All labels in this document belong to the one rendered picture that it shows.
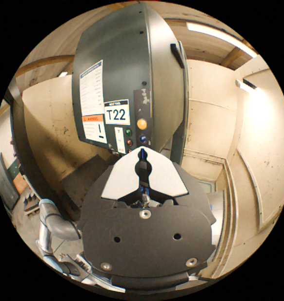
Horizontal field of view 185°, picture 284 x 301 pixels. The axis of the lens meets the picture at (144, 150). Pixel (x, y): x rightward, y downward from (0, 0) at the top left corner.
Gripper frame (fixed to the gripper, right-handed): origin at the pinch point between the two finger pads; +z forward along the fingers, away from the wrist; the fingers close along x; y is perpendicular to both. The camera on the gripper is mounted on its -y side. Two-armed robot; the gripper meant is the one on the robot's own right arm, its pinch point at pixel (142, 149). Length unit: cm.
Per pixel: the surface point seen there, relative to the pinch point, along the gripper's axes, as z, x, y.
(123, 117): 15.8, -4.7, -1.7
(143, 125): 12.0, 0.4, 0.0
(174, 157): 72, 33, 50
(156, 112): 13.0, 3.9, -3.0
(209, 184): 68, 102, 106
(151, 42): 12.5, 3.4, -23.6
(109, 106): 18.5, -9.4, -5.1
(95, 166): 107, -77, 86
